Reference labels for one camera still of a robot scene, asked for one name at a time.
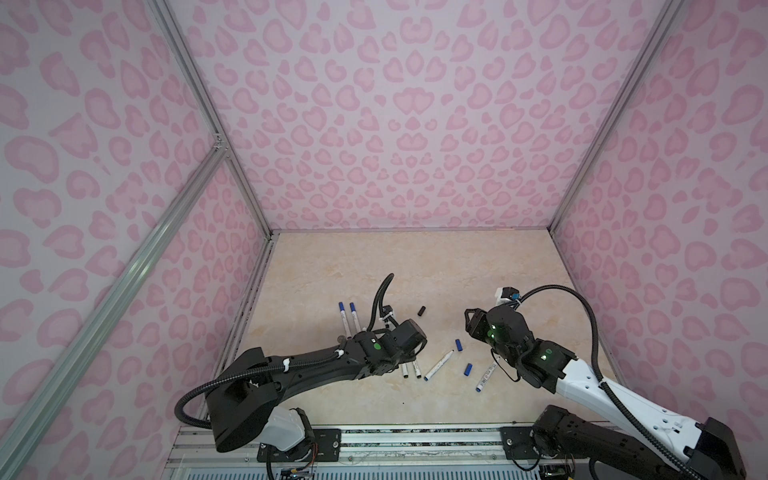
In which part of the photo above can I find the white marker blue tip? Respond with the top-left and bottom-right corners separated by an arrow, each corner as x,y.
423,349 -> 455,381

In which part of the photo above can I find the white marker blue end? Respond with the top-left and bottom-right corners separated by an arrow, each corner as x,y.
349,302 -> 363,332

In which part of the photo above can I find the white marker pen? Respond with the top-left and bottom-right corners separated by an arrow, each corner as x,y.
338,302 -> 352,338

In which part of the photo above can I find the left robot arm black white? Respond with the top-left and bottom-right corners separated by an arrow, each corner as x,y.
205,320 -> 427,453

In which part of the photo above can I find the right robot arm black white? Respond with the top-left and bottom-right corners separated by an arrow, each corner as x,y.
464,304 -> 747,479

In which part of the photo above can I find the white marker far right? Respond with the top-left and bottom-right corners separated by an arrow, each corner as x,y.
475,363 -> 498,393

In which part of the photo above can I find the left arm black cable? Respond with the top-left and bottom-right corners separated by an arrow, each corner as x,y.
173,272 -> 397,430

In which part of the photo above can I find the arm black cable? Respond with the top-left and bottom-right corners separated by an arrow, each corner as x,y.
515,284 -> 703,480
173,272 -> 397,430

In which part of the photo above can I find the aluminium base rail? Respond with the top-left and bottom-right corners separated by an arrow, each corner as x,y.
161,421 -> 685,480

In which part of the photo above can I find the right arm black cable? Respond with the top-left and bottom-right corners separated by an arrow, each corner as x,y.
515,284 -> 703,480

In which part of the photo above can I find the aluminium frame strut diagonal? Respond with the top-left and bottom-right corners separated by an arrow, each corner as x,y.
1,143 -> 228,479

